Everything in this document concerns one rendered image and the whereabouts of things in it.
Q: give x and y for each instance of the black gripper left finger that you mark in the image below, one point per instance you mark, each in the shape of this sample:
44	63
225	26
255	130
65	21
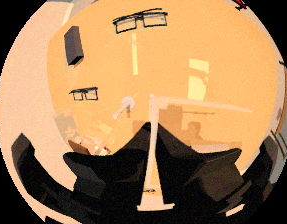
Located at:
126	168

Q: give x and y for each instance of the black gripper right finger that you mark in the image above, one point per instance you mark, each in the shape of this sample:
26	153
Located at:
179	165

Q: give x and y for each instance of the black-framed clear glasses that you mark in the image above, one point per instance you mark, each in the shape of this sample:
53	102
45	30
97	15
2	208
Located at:
150	19

